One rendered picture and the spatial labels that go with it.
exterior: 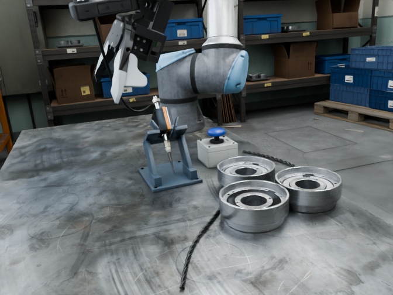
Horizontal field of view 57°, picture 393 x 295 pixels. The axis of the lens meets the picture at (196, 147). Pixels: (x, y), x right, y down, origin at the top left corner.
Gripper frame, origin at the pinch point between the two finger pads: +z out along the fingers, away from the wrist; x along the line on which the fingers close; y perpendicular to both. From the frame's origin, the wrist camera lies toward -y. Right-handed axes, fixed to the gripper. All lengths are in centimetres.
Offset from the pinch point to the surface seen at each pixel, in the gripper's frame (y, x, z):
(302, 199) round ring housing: 24.6, -32.1, 1.3
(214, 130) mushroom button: 24.6, -3.8, 0.8
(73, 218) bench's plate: -2.4, -14.2, 18.7
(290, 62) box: 295, 286, -41
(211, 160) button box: 24.6, -6.7, 6.6
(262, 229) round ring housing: 17.7, -33.6, 6.1
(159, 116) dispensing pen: 11.2, -3.8, 0.9
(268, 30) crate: 253, 298, -64
